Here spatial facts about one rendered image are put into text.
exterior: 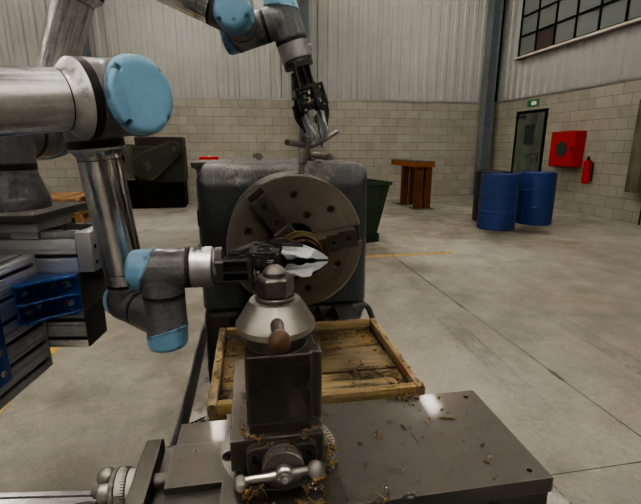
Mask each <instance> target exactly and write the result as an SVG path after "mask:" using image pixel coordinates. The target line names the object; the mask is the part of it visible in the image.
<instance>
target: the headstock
mask: <svg viewBox="0 0 641 504"><path fill-rule="evenodd" d="M313 159H315V161H308V162H307V164H306V165H305V173H306V174H310V175H313V176H315V177H318V178H320V179H322V180H324V181H326V182H328V183H330V184H332V185H333V186H335V187H336V188H337V189H339V190H340V191H341V192H342V193H343V194H344V195H345V196H346V197H347V198H348V200H349V201H350V202H351V204H352V205H353V207H354V209H355V211H356V213H357V215H358V218H359V219H360V220H359V221H360V225H358V228H359V237H360V239H361V240H362V250H361V255H360V258H359V262H358V264H357V267H358V268H357V267H356V269H355V271H354V272H353V274H352V276H351V277H350V279H349V280H348V281H347V283H346V284H345V285H344V286H343V287H342V288H341V289H340V290H339V291H338V292H336V293H335V294H334V295H332V296H331V297H329V298H327V299H326V300H324V301H322V302H319V303H317V304H314V305H318V304H334V303H351V302H359V301H362V300H363V299H364V298H365V264H366V209H367V171H366V169H365V167H364V166H363V165H361V164H360V163H356V162H349V161H342V160H340V161H342V162H333V161H336V160H335V159H332V160H324V159H317V158H313ZM319 161H321V163H317V162H319ZM325 161H332V162H325ZM289 171H295V172H299V163H298V158H262V160H257V159H255V158H223V160H222V161H215V162H208V163H205V164H203V166H202V168H201V170H200V172H199V171H198V170H197V179H196V185H197V202H198V209H197V220H198V226H199V235H200V244H201V247H206V246H212V247H213V248H214V249H215V247H223V251H224V256H227V249H226V236H227V229H228V225H229V221H230V217H231V214H232V211H233V209H234V206H235V204H236V203H237V201H238V199H239V198H240V196H241V195H242V194H243V193H244V192H245V191H246V190H247V189H248V188H249V187H250V186H251V185H252V184H254V183H255V182H256V181H258V180H260V179H262V178H264V177H266V176H268V175H271V174H274V173H279V172H289ZM348 193H349V194H348ZM231 204H232V205H231ZM222 217H223V218H222ZM215 228H216V229H215ZM213 230H214V231H213ZM354 275H355V276H354ZM352 287H353V288H352ZM351 290H352V291H351ZM349 293H350V294H349ZM251 296H253V295H252V294H251V293H250V292H249V291H247V290H246V289H245V288H244V287H243V285H242V284H241V283H224V285H216V283H215V285H214V287H203V302H204V307H205V309H207V310H211V311H217V310H234V309H244V307H245V305H246V302H248V301H249V299H250V297H251ZM217 297H218V298H217ZM243 299H244V300H243ZM219 302H220V303H219ZM229 303H230V304H229ZM243 303H244V304H243Z"/></svg>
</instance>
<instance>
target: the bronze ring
mask: <svg viewBox="0 0 641 504"><path fill-rule="evenodd" d="M284 238H288V239H291V240H294V241H296V242H299V243H301V244H304V245H306V246H309V247H311V248H314V249H316V250H318V251H320V252H321V253H322V246H321V243H320V241H319V240H318V239H317V237H316V236H315V235H313V234H312V233H310V232H307V231H294V232H292V233H290V234H288V235H287V236H285V237H284ZM279 260H280V262H281V264H282V265H283V267H284V265H285V263H286V262H291V261H293V260H288V259H286V258H285V256H284V255H281V252H280V256H279ZM314 260H316V259H314V258H309V259H306V260H304V261H314ZM304 261H300V262H297V261H293V262H296V263H302V262H304Z"/></svg>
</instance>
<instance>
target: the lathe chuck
mask: <svg viewBox="0 0 641 504"><path fill-rule="evenodd" d="M297 173H298V172H284V173H278V174H274V175H271V176H268V177H266V178H264V179H262V180H260V181H258V182H257V183H255V184H254V185H252V186H251V187H250V188H249V189H248V190H247V191H246V192H245V193H244V194H243V195H242V196H241V198H240V199H239V200H238V202H237V204H236V205H235V207H234V209H233V212H232V214H231V217H230V221H229V225H228V229H227V236H226V249H227V256H228V252H229V251H231V250H233V249H236V248H238V247H241V246H244V245H246V244H249V243H251V242H265V239H266V238H268V239H272V238H276V237H275V235H274V233H273V232H272V231H271V230H270V228H269V227H268V226H267V225H266V224H265V221H264V220H263V219H262V218H261V217H260V215H259V214H258V213H257V212H256V211H255V210H254V208H253V207H252V206H251V202H250V201H249V200H248V199H247V196H249V195H250V194H251V193H252V192H254V191H255V190H256V189H257V188H258V187H261V188H262V190H263V191H264V192H265V193H266V195H267V196H268V197H269V198H270V199H271V201H272V202H273V203H274V204H275V205H276V207H277V208H278V209H279V210H280V212H281V213H282V214H283V215H284V216H285V218H286V219H287V220H288V221H289V222H290V224H291V225H292V224H300V225H304V226H306V227H307V228H309V229H310V230H311V231H312V232H319V231H325V230H331V229H336V228H342V227H348V226H354V225H360V221H359V218H358V215H357V213H356V211H355V209H354V207H353V205H352V204H351V202H350V201H349V200H348V198H347V197H346V196H345V195H344V194H343V193H342V192H341V191H340V190H339V189H337V188H336V187H335V186H333V185H332V184H330V183H328V182H326V181H324V180H322V179H320V178H318V177H315V176H312V175H309V174H305V173H304V174H297ZM361 250H362V240H361V239H360V241H358V246H353V247H347V248H341V251H338V252H333V253H329V256H327V257H328V263H327V264H325V265H324V266H323V267H322V268H320V269H319V270H318V271H317V272H316V273H315V274H314V275H312V276H310V277H307V278H302V277H299V280H298V281H297V280H296V282H295V285H294V293H296V294H298V295H299V296H300V297H301V299H302V300H303V301H304V303H305V304H306V306H310V305H314V304H317V303H319V302H322V301H324V300H326V299H327V298H329V297H331V296H332V295H334V294H335V293H336V292H338V291H339V290H340V289H341V288H342V287H343V286H344V285H345V284H346V283H347V281H348V280H349V279H350V277H351V276H352V274H353V272H354V271H355V269H356V267H357V264H358V262H359V258H360V255H361Z"/></svg>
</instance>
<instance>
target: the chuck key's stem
mask: <svg viewBox="0 0 641 504"><path fill-rule="evenodd" d="M300 142H304V143H305V144H306V146H305V147H304V148H301V147H299V156H298V163H299V172H298V174H304V173H305V165H306V164H307V162H308V153H309V144H310V136H304V135H301V138H300Z"/></svg>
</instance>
